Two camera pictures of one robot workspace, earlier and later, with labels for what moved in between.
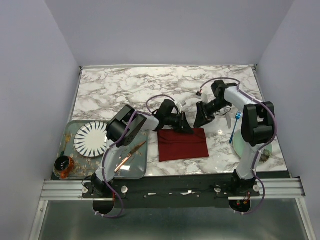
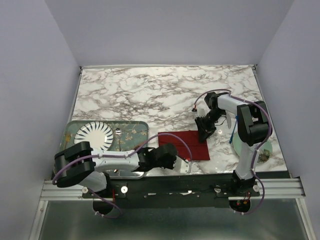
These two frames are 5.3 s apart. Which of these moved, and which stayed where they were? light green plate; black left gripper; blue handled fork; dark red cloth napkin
Moved: black left gripper
Stayed: dark red cloth napkin; light green plate; blue handled fork
